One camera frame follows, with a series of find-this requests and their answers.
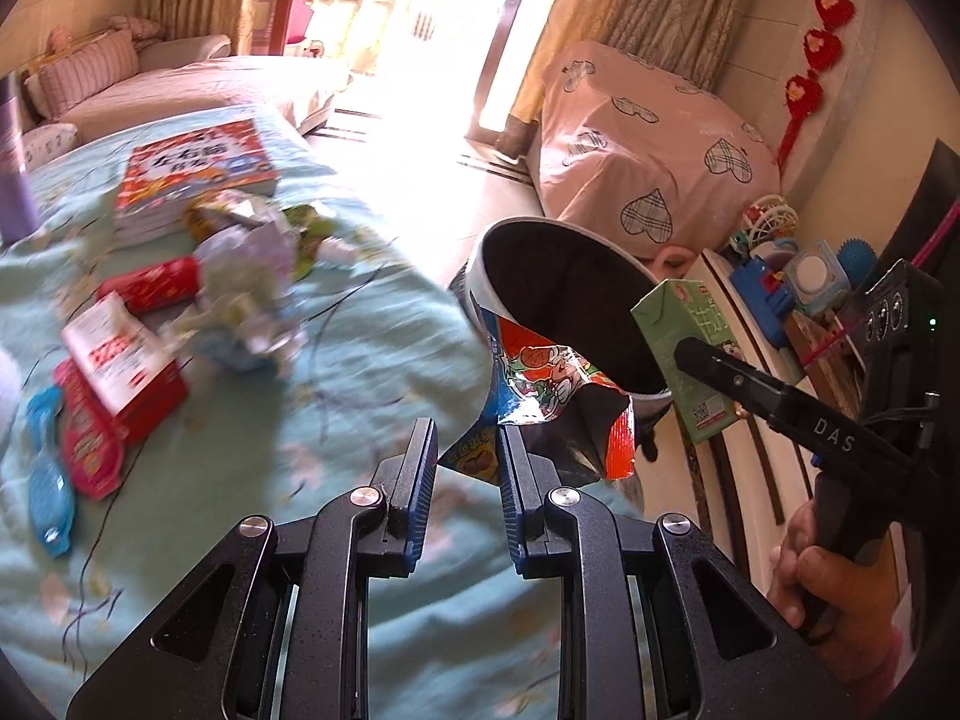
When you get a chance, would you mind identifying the red cover book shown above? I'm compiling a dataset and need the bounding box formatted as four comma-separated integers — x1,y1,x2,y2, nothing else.
112,120,280,245

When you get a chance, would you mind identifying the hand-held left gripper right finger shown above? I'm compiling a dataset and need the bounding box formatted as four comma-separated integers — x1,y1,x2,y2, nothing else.
495,426,890,720

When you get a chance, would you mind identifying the large striped pink pillow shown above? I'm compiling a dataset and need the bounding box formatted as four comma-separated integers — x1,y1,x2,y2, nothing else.
37,30,141,119

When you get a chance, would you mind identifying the blue plastic toy block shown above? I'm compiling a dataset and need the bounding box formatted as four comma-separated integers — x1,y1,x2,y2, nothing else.
731,255,796,325

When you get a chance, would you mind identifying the white paper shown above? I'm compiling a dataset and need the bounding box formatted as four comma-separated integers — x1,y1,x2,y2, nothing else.
191,225,301,295

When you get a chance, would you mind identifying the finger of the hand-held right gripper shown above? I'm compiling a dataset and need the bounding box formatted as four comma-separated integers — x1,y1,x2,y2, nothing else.
673,336,796,430

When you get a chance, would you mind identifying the blue plastic toy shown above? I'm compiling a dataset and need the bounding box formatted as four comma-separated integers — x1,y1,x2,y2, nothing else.
26,386,76,557

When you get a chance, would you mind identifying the black trash bin white rim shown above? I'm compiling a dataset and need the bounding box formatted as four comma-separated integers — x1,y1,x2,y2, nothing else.
459,216,677,466

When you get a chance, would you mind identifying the pink kettlebell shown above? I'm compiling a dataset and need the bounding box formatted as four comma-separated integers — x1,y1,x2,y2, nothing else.
651,244,698,284

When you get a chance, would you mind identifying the pink heart print cover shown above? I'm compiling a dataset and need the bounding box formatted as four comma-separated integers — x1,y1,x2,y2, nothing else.
529,41,781,252

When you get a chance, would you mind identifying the light blue cube toy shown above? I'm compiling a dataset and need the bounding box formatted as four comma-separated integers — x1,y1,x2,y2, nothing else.
784,240,854,316

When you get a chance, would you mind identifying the colourful foil snack wrapper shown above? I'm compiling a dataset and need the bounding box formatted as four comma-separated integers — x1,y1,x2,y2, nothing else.
439,289,638,485

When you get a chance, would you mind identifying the small white wrapper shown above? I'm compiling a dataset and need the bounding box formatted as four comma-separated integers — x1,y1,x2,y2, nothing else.
319,236,362,269

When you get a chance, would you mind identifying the crumpled clear plastic wrapper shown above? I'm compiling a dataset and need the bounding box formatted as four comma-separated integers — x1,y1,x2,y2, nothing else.
161,291,305,374

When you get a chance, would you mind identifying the green drink carton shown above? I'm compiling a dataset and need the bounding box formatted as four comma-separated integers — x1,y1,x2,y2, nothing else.
630,277,745,445

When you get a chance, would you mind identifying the yellow crumpled wrapper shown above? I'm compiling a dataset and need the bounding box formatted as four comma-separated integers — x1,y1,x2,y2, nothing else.
184,191,282,241

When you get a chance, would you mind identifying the red flat snack packet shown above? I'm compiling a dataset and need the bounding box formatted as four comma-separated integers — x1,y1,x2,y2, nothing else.
54,360,125,500

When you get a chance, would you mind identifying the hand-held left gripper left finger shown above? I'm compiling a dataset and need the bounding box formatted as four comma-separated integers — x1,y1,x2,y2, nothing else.
66,417,440,720

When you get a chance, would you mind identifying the white wire cage toy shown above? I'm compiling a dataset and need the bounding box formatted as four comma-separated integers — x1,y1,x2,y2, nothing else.
739,193,801,250

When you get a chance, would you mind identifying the green crumpled wrapper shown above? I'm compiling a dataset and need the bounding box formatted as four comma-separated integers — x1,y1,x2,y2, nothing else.
281,202,336,284

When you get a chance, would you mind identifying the red cylindrical can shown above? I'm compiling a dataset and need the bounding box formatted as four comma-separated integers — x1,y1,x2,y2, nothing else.
97,255,203,314

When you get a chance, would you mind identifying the red heart wall hanging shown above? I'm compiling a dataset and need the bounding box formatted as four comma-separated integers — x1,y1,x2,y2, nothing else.
776,0,861,175

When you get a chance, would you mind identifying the person's right hand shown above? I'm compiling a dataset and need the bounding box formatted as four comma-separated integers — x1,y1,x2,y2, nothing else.
769,499,905,698

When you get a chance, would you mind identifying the purple water bottle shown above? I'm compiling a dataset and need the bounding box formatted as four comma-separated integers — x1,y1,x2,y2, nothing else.
0,75,38,237

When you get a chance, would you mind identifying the blue spiky ball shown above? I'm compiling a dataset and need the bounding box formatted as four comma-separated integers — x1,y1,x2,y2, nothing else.
836,238,884,291

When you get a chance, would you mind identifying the person's right forearm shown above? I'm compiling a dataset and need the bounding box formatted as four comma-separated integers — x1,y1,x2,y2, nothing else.
844,630,907,718

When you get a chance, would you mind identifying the red and white box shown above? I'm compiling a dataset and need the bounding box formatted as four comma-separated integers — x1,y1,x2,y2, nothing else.
60,292,190,443

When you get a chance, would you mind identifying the teal floral blanket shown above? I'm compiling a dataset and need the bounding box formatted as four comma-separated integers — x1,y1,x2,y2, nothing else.
0,109,646,720

